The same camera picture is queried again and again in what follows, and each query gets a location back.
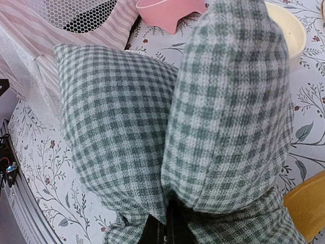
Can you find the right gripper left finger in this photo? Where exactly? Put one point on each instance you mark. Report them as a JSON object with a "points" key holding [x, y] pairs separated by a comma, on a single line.
{"points": [[154, 232]]}

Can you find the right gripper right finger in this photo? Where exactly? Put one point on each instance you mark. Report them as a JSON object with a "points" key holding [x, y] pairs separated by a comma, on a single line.
{"points": [[177, 230]]}

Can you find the green checkered cushion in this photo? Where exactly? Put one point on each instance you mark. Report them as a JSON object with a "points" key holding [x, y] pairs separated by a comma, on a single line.
{"points": [[212, 134]]}

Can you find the pink striped pet tent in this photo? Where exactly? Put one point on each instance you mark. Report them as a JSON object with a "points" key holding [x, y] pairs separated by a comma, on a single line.
{"points": [[31, 29]]}

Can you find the pink pet bowl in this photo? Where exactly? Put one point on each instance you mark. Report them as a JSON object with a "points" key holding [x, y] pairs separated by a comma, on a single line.
{"points": [[165, 14]]}

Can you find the cream pet bowl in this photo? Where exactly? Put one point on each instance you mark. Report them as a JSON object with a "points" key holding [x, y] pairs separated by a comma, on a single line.
{"points": [[294, 32]]}

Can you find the yellow bowl stand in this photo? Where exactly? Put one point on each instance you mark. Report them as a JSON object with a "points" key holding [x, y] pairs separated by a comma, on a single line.
{"points": [[305, 204]]}

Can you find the floral table mat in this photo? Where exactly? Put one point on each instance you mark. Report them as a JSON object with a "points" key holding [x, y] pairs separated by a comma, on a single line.
{"points": [[77, 216]]}

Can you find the front aluminium rail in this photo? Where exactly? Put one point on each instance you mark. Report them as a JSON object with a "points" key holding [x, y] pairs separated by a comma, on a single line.
{"points": [[27, 213]]}

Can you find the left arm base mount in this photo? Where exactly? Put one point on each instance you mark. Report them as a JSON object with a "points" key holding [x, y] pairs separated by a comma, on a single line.
{"points": [[9, 162]]}

